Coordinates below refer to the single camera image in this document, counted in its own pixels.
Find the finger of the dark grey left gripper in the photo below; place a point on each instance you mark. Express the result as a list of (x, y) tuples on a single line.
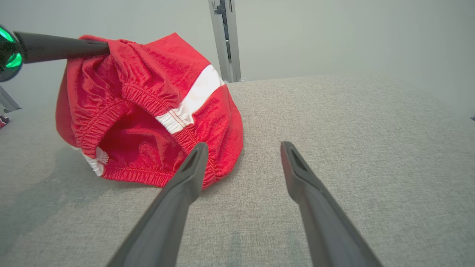
[(55, 47)]

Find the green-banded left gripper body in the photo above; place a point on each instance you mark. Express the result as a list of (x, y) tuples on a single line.
[(9, 55)]

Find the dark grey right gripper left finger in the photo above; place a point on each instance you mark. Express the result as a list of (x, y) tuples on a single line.
[(167, 222)]

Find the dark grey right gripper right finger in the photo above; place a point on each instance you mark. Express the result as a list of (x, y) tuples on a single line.
[(326, 222)]

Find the red shorts with white stripe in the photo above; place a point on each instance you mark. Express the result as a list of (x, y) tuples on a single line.
[(148, 111)]

